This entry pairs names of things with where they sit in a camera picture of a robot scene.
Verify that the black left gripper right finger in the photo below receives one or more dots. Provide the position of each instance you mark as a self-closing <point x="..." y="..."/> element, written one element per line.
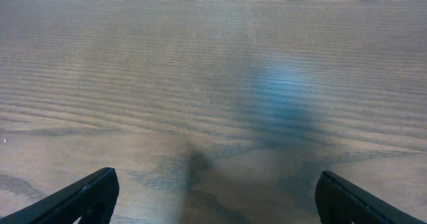
<point x="339" y="201"/>

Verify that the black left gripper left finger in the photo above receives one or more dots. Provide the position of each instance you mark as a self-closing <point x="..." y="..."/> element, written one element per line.
<point x="91" y="200"/>

